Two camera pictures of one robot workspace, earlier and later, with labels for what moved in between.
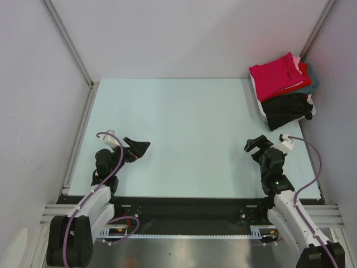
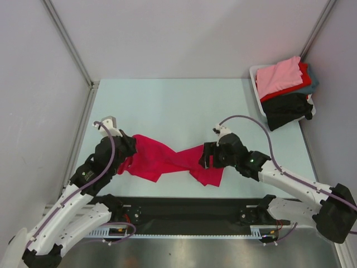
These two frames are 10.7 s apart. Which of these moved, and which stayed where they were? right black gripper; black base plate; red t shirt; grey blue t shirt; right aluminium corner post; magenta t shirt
Moved: magenta t shirt; right black gripper
Stayed: red t shirt; black base plate; grey blue t shirt; right aluminium corner post
